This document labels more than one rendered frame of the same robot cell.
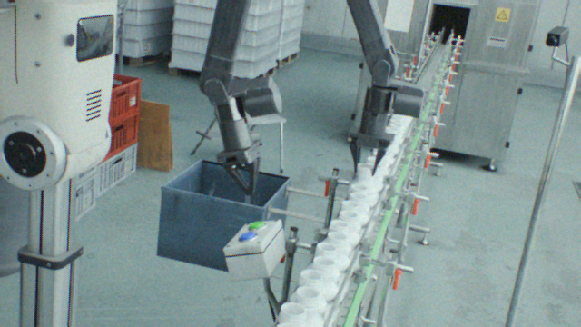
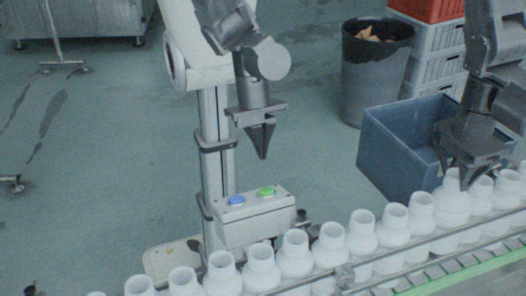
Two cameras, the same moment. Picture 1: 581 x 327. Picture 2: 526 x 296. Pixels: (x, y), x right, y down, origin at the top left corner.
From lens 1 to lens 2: 1.04 m
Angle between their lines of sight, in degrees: 52
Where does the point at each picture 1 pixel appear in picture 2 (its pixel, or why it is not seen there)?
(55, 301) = (206, 174)
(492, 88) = not seen: outside the picture
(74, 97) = (186, 21)
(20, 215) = (381, 92)
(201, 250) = (380, 178)
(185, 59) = not seen: outside the picture
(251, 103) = (246, 62)
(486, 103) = not seen: outside the picture
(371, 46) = (472, 10)
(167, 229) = (362, 147)
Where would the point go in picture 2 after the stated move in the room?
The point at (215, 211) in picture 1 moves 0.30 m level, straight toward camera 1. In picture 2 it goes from (393, 149) to (320, 193)
